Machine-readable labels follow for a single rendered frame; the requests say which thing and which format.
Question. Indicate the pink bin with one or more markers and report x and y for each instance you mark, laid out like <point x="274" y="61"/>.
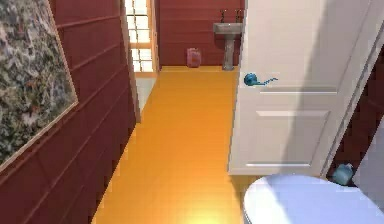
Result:
<point x="193" y="58"/>

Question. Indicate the white panelled room door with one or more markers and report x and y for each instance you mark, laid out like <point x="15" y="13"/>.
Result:
<point x="286" y="100"/>

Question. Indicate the white toilet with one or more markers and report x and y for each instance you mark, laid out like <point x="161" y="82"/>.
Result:
<point x="310" y="203"/>

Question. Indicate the pale blue round object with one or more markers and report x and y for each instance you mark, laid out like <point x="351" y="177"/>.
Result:
<point x="342" y="173"/>

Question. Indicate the grey pedestal sink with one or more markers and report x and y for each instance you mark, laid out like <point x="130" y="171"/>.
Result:
<point x="228" y="36"/>

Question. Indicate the window with wooden frame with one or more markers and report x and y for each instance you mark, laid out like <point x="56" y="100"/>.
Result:
<point x="140" y="33"/>

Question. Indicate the framed grey mottled wall picture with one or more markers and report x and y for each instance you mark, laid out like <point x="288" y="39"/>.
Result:
<point x="30" y="76"/>

